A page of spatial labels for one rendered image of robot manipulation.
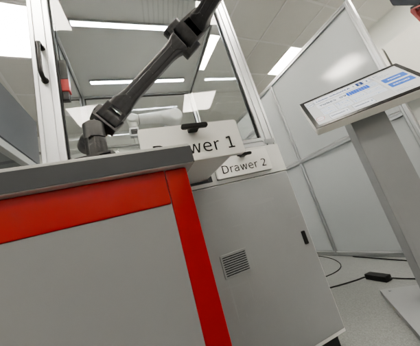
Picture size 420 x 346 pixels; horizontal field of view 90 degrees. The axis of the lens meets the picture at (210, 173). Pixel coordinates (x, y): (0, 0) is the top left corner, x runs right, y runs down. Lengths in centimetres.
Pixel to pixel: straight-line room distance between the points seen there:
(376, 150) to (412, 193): 25
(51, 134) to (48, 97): 16
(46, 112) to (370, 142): 149
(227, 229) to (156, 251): 67
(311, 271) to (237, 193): 47
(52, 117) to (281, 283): 114
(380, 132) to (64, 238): 136
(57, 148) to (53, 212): 71
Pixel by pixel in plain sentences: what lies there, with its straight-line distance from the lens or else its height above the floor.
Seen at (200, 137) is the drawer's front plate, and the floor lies 88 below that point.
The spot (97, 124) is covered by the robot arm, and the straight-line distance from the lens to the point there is 69.
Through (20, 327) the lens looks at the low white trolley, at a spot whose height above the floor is 61.
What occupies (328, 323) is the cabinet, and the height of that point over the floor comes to 12.
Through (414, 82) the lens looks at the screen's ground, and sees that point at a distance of 144.
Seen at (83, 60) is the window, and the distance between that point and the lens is 122.
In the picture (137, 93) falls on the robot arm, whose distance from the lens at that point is 74.
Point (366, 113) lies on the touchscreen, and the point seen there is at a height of 95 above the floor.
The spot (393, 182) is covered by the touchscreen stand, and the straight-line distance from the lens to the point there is 137.
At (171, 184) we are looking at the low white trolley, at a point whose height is 71.
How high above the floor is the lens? 65
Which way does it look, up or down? 13 degrees up
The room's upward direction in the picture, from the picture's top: 16 degrees counter-clockwise
